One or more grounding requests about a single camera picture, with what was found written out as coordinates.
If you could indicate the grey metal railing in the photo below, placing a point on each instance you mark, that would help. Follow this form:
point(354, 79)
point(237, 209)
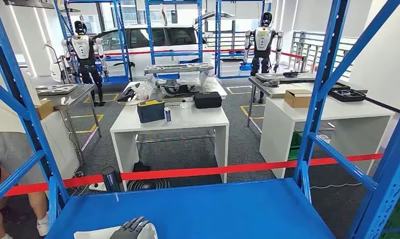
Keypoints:
point(305, 46)

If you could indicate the black barrier post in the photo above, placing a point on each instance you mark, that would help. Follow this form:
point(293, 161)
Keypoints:
point(111, 179)

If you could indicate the blue white spray can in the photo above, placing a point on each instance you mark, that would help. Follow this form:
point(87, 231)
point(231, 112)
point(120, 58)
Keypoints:
point(167, 116)

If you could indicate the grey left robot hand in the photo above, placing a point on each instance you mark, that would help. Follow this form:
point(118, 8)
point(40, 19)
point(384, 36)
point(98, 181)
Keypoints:
point(130, 229)

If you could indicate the blue steel shelf rack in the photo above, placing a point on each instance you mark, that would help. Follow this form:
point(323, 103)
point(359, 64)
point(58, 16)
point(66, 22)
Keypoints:
point(218, 39)
point(149, 33)
point(203, 211)
point(122, 39)

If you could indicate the dark blue yellow tool bag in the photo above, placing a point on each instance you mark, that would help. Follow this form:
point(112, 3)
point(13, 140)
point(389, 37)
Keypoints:
point(150, 112)

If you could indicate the black white humanoid robot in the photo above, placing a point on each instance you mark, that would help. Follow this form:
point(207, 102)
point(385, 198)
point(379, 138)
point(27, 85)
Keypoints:
point(263, 38)
point(81, 46)

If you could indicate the green plastic crate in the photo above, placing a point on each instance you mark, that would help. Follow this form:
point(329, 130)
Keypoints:
point(399, 217)
point(295, 145)

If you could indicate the white car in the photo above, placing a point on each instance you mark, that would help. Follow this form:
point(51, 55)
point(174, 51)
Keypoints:
point(140, 61)

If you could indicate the brown cardboard box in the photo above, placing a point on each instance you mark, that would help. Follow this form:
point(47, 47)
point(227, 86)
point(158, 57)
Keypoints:
point(45, 110)
point(297, 99)

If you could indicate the small white bottle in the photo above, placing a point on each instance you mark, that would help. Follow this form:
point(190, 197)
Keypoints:
point(184, 105)

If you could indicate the white elongated curved shell part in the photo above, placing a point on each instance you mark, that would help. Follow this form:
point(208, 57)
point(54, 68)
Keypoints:
point(93, 235)

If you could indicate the black moulded tray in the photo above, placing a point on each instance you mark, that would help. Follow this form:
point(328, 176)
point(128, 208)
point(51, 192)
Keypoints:
point(348, 95)

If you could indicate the black curved car part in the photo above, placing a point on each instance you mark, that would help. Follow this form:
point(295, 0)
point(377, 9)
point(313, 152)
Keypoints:
point(177, 90)

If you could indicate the grey foam tray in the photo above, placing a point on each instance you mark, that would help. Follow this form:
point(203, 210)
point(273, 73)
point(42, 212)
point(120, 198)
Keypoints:
point(56, 89)
point(178, 68)
point(285, 77)

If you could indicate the red barrier tape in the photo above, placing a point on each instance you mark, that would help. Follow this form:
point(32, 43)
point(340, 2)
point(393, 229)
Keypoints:
point(203, 171)
point(137, 52)

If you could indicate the black zipped carry case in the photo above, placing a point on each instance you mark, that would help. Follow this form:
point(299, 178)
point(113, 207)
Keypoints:
point(207, 100)

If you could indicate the person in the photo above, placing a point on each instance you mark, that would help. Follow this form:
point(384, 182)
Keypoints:
point(9, 148)

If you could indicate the clear plastic bag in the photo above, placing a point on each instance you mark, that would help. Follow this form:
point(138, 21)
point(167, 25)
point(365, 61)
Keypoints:
point(144, 90)

